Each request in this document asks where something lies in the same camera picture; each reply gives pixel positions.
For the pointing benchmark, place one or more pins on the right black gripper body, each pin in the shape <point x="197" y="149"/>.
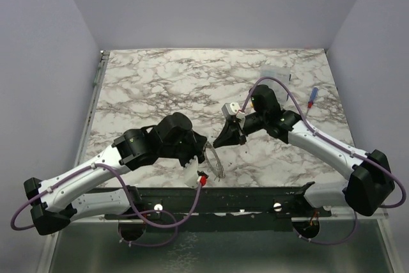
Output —
<point x="240" y="130"/>

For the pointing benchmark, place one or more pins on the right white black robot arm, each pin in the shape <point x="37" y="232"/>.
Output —
<point x="366" y="176"/>

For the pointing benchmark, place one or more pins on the perforated metal ring disc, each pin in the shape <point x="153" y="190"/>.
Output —
<point x="213" y="161"/>

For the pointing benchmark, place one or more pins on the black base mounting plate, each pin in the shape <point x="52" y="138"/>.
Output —
<point x="231" y="208"/>

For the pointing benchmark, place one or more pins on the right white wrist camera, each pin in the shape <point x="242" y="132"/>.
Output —
<point x="232" y="112"/>

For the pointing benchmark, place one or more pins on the clear plastic screw box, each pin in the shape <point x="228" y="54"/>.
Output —
<point x="280" y="73"/>

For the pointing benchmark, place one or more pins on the aluminium rail frame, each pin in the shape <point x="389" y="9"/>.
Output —
<point x="141" y="88"/>

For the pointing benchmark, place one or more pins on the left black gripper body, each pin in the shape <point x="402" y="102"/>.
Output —
<point x="186" y="149"/>

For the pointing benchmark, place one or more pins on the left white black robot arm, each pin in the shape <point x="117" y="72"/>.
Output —
<point x="58" y="201"/>

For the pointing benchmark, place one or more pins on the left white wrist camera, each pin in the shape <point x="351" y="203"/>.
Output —
<point x="193" y="177"/>

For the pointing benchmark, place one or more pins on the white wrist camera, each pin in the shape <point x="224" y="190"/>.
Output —
<point x="193" y="177"/>
<point x="232" y="112"/>

